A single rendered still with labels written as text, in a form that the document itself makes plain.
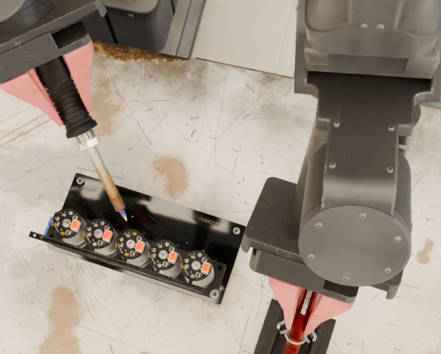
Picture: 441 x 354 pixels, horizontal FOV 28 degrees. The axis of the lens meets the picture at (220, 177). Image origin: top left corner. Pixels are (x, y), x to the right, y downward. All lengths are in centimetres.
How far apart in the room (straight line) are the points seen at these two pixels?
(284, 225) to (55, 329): 28
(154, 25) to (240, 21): 18
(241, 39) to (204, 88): 56
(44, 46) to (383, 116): 23
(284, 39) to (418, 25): 100
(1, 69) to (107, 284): 26
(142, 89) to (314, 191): 39
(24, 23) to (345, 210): 25
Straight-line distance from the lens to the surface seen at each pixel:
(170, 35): 134
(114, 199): 66
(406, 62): 45
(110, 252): 74
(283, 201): 58
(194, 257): 71
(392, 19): 38
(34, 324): 79
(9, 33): 59
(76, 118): 65
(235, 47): 137
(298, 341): 65
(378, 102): 47
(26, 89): 60
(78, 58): 60
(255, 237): 56
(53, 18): 58
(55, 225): 73
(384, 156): 44
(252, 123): 80
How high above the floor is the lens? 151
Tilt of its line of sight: 74 degrees down
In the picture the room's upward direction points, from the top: 9 degrees counter-clockwise
